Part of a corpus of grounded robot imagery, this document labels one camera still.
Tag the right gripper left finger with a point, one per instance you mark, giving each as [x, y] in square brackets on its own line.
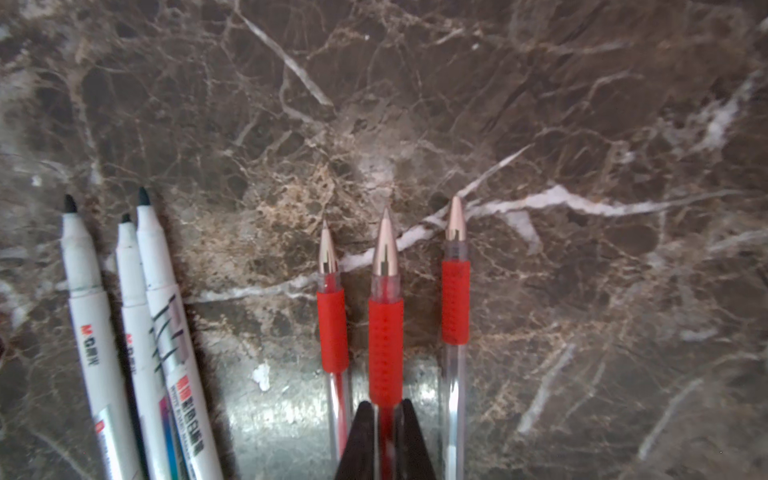
[357, 461]

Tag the green cap marker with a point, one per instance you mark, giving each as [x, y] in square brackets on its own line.
[161, 446]
[175, 347]

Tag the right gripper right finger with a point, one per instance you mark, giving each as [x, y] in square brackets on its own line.
[412, 460]

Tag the green white marker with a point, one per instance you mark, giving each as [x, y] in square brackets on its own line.
[105, 385]

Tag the red pen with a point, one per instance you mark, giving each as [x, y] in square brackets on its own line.
[385, 341]
[333, 336]
[455, 336]

